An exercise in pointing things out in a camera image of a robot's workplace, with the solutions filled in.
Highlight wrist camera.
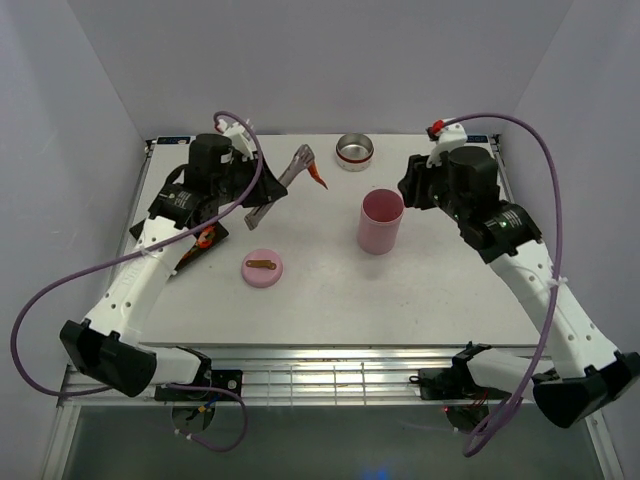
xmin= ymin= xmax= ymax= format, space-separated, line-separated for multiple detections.
xmin=426 ymin=119 xmax=467 ymax=168
xmin=215 ymin=119 xmax=256 ymax=159

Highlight left blue label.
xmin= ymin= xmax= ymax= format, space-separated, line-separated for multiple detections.
xmin=156 ymin=136 xmax=191 ymax=145

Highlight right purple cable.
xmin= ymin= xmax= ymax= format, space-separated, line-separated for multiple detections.
xmin=427 ymin=112 xmax=564 ymax=459

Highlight pink lid with brown handle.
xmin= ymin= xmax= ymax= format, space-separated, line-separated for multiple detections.
xmin=241 ymin=249 xmax=284 ymax=288

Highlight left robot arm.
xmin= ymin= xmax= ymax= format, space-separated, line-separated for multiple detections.
xmin=60 ymin=133 xmax=287 ymax=400

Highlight pink cylindrical container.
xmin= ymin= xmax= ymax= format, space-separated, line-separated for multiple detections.
xmin=357 ymin=189 xmax=404 ymax=255

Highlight aluminium frame rail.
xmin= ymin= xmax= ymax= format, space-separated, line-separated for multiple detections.
xmin=57 ymin=344 xmax=596 ymax=409

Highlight right blue label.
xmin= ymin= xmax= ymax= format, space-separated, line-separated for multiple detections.
xmin=466 ymin=135 xmax=489 ymax=144

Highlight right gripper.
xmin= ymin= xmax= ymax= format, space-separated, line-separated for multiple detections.
xmin=394 ymin=150 xmax=466 ymax=223

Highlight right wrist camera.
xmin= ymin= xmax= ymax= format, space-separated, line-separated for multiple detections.
xmin=426 ymin=119 xmax=467 ymax=168

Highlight fried chicken wing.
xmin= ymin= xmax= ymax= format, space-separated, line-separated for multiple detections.
xmin=307 ymin=162 xmax=328 ymax=189

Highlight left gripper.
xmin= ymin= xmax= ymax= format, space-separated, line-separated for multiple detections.
xmin=213 ymin=150 xmax=288 ymax=208

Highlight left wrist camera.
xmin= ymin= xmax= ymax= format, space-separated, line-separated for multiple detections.
xmin=215 ymin=119 xmax=256 ymax=159

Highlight blue label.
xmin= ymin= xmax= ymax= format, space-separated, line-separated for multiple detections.
xmin=466 ymin=135 xmax=489 ymax=144
xmin=156 ymin=136 xmax=191 ymax=145

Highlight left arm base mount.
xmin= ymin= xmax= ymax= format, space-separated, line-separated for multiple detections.
xmin=153 ymin=369 xmax=244 ymax=403

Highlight metal tongs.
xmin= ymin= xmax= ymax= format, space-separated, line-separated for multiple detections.
xmin=244 ymin=144 xmax=315 ymax=231

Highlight black square food plate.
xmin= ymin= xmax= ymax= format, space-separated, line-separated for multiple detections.
xmin=121 ymin=216 xmax=229 ymax=276

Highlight metal bowl with red band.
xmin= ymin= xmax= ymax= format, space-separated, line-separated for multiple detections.
xmin=335 ymin=133 xmax=374 ymax=172

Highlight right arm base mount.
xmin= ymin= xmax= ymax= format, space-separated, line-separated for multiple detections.
xmin=409 ymin=367 xmax=506 ymax=403

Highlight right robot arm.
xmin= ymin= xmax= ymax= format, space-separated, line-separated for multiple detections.
xmin=398 ymin=146 xmax=639 ymax=428

